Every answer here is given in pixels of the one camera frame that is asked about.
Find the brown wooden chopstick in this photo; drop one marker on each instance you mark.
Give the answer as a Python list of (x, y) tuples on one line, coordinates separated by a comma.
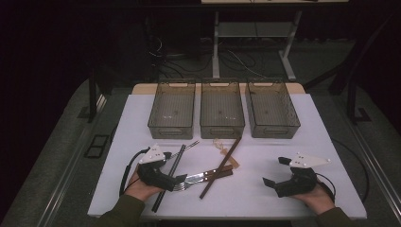
[(217, 172)]

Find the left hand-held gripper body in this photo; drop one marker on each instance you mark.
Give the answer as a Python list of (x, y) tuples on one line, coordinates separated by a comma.
[(154, 178)]

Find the aluminium floor rail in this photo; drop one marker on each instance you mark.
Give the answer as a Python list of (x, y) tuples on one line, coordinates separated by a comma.
[(378, 170), (63, 186)]

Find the person's right hand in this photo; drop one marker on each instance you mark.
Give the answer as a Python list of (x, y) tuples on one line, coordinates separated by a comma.
[(318, 201)]

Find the person's left hand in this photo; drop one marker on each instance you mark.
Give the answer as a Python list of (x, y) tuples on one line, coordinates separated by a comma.
[(138, 190)]

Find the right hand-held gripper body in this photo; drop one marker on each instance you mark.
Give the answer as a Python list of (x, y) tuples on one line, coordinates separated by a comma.
[(299, 184)]

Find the smoky clear plastic bin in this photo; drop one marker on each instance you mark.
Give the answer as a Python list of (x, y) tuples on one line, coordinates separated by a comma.
[(171, 110), (220, 107), (271, 105)]

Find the black slanted stand leg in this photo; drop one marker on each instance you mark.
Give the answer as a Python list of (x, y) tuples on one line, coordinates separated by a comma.
[(339, 83)]

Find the clear amber plastic spoon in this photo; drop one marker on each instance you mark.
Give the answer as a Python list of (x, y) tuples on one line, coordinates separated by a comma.
[(235, 164)]

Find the black metal stand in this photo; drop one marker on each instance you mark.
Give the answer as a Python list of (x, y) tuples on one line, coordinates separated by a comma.
[(92, 101), (352, 101)]

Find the steel spoon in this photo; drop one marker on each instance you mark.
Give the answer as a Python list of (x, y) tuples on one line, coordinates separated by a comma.
[(189, 146)]

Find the white metal frame desk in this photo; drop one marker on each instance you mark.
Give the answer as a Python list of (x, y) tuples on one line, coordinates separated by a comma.
[(215, 47)]

